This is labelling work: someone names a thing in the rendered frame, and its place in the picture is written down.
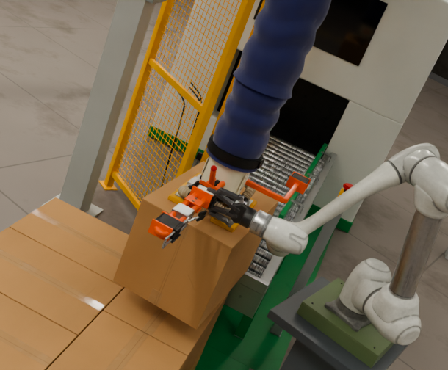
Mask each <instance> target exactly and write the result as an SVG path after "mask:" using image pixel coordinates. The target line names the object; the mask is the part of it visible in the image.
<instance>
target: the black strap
mask: <svg viewBox="0 0 448 370"><path fill-rule="evenodd" d="M213 136H214V134H212V135H211V136H210V138H209V141H208V143H207V148H208V149H209V151H210V152H211V153H212V154H213V155H214V156H215V157H217V158H218V159H219V160H221V161H223V162H225V163H227V164H230V165H232V166H235V167H239V168H242V169H248V170H252V169H256V168H257V169H259V168H260V167H261V166H262V164H263V162H264V158H263V155H261V157H260V158H258V159H244V158H241V157H238V156H235V155H232V154H230V153H228V152H226V151H224V150H222V149H221V148H219V147H218V146H217V145H216V144H215V143H214V142H213Z"/></svg>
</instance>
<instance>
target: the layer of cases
mask: <svg viewBox="0 0 448 370"><path fill-rule="evenodd" d="M128 237H129V235H128V234H126V233H124V232H122V231H120V230H118V229H117V228H114V227H112V226H111V225H108V224H106V223H105V222H102V221H100V220H98V219H97V218H95V217H93V216H91V215H89V214H87V213H85V212H83V211H81V210H79V209H77V208H76V207H74V206H72V205H70V204H68V203H66V202H64V201H62V200H60V199H58V198H56V197H55V198H54V199H52V200H50V201H49V202H47V203H46V204H44V205H43V206H41V207H40V208H38V209H36V210H35V211H33V212H32V213H30V214H28V215H26V216H25V217H24V218H22V219H20V220H19V221H17V222H16V223H14V224H12V225H11V226H10V227H8V228H6V229H4V230H3V231H2V232H0V370H191V369H192V367H193V366H194V364H195V362H196V360H197V359H198V357H199V356H200V354H201V353H202V351H203V349H204V347H205V345H206V342H207V341H208V338H209V336H210V334H211V332H212V329H213V327H214V325H215V322H216V321H217V318H218V316H219V314H220V312H221V310H222V308H223V305H224V303H225V301H226V298H227V296H228V294H229V292H228V293H227V294H226V296H225V297H224V298H223V299H222V300H221V302H220V303H219V304H218V305H217V307H216V308H215V309H214V310H213V311H212V312H211V313H210V314H209V315H208V317H207V318H206V319H205V320H204V321H203V323H202V324H201V325H200V326H199V328H198V329H195V328H193V327H191V326H189V325H188V324H186V323H185V322H183V321H181V320H180V319H177V318H176V317H174V316H173V315H171V314H169V313H168V312H166V311H164V310H162V309H161V308H159V307H157V306H156V305H154V304H153V303H151V302H149V301H147V300H145V299H144V298H142V297H141V296H139V295H137V294H135V293H134V292H133V291H130V290H129V289H127V288H125V287H124V286H122V285H120V284H119V283H117V282H115V281H114V280H113V279H114V276H115V273H116V271H117V268H118V264H119V263H120V259H121V256H122V254H123V251H124V248H125V246H126V242H127V240H128Z"/></svg>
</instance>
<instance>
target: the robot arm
mask: <svg viewBox="0 0 448 370"><path fill-rule="evenodd" d="M405 182H407V183H409V184H411V185H412V186H414V205H415V207H416V210H415V213H414V216H413V219H412V221H411V225H410V228H409V230H408V234H407V236H406V239H405V242H404V245H403V247H402V251H401V253H400V257H399V259H398V262H397V265H396V268H395V270H394V274H393V277H392V279H391V271H390V269H389V268H388V266H387V265H386V264H385V263H383V262H382V261H379V260H377V259H375V258H369V259H366V260H364V261H362V262H361V263H360V264H358V265H357V266H356V267H355V268H354V270H353V271H352V272H351V273H350V275H349V277H348V279H347V280H346V282H345V284H344V286H343V288H342V291H341V293H340V295H339V296H338V298H337V299H336V300H334V301H332V302H326V303H325V305H324V306H325V307H326V308H327V309H328V310H330V311H332V312H333V313H334V314H335V315H337V316H338V317H339V318H340V319H341V320H342V321H344V322H345V323H346V324H348V325H349V326H350V327H351V328H352V330H354V331H356V332H358V331H359V330H360V329H361V328H363V327H365V326H367V325H368V324H372V325H373V326H374V327H375V329H376V330H377V331H378V332H379V333H380V334H381V335H382V336H383V337H384V338H385V339H387V340H388V341H390V342H392V343H394V344H399V345H408V344H411V343H412V342H414V341H415V340H416V339H417V338H418V337H419V334H420V332H421V320H420V318H419V297H418V295H417V293H416V290H417V287H418V285H419V281H420V280H421V277H422V274H423V271H424V268H425V266H426V263H427V260H428V258H429V256H430V252H431V250H432V248H433V244H434V242H435V240H436V237H437V234H438V231H439V228H440V226H441V223H442V220H443V218H445V217H446V216H448V164H446V163H445V162H443V161H442V160H440V154H439V152H438V149H437V148H436V146H434V145H432V144H430V143H422V144H418V145H414V146H411V147H409V148H406V149H405V150H402V151H400V152H399V153H397V154H395V155H394V156H392V157H391V158H390V159H388V160H387V161H385V162H384V163H382V164H381V165H380V166H379V167H378V168H377V169H376V170H375V171H373V172H372V173H371V174H369V175H368V176H367V177H365V178H364V179H363V180H361V181H359V182H358V183H357V184H356V185H354V186H352V187H351V188H349V189H348V190H347V191H345V192H344V193H342V194H341V195H339V196H338V197H337V198H336V199H334V200H332V201H331V202H330V203H329V204H327V205H326V206H324V207H323V208H321V209H320V210H319V211H318V212H316V213H315V214H313V215H311V216H310V217H308V218H306V219H305V220H303V221H300V222H290V221H289V222H288V221H286V220H283V219H281V218H277V217H274V216H272V215H271V214H268V213H266V212H264V211H262V210H259V211H258V212H257V210H255V209H254V208H251V207H250V206H246V205H245V203H244V197H245V196H244V195H238V194H235V193H233V192H231V191H228V190H227V189H224V188H222V187H220V188H219V189H218V190H215V189H212V188H211V187H208V188H206V187H204V186H202V185H199V186H198V188H199V189H202V190H203V191H205V192H208V193H209V194H211V195H213V196H214V195H215V196H216V197H218V198H219V199H221V200H222V201H223V202H224V203H226V204H227V205H228V206H229V207H230V208H231V209H226V208H221V207H219V206H212V207H211V208H209V207H208V210H209V214H210V215H211V216H213V217H215V218H216V219H218V220H220V221H221V222H224V223H225V224H226V225H227V226H228V227H231V226H232V225H233V224H234V223H238V224H240V225H241V226H243V227H245V228H250V230H249V231H250V232H251V233H253V234H255V235H257V236H259V237H260V238H263V239H264V240H266V245H267V249H268V250H269V251H270V252H271V253H272V254H273V255H275V256H278V257H283V256H286V255H288V254H295V255H299V254H301V253H302V252H303V251H304V249H305V248H306V245H307V243H308V235H309V234H310V233H311V232H313V231H315V230H316V229H318V228H319V227H321V226H322V225H324V224H325V223H326V222H328V221H330V220H332V219H333V218H334V217H336V216H338V215H340V214H341V213H342V212H344V211H346V210H348V209H349V208H350V207H352V206H354V205H355V204H356V203H358V202H360V201H362V200H363V199H365V198H366V197H369V196H370V195H373V194H375V193H377V192H380V191H383V190H385V189H388V188H391V187H394V186H398V185H400V184H402V183H405ZM226 196H228V197H231V198H233V199H235V200H238V201H239V202H240V203H235V202H234V201H232V200H230V199H229V198H228V197H226ZM219 213H221V214H219ZM222 214H225V215H226V216H229V217H230V218H231V220H230V219H229V218H227V217H224V216H223V215H222Z"/></svg>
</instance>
